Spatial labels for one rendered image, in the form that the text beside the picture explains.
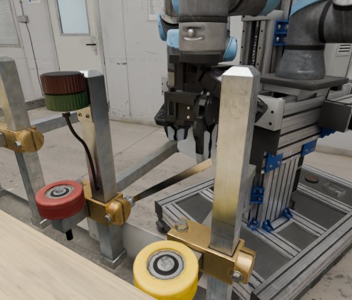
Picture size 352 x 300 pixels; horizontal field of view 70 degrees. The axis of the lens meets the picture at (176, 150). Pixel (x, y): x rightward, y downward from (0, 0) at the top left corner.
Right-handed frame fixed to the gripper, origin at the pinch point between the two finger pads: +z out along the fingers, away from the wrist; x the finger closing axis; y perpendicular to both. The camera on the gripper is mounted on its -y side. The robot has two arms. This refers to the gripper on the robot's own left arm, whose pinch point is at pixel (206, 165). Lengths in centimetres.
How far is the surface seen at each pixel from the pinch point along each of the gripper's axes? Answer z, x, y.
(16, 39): -17, -220, 440
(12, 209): 24, 12, 55
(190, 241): 6.8, 12.7, -3.3
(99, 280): 3.6, 26.6, 1.6
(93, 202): 6.9, 13.1, 17.5
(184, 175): 1.3, 3.8, 2.8
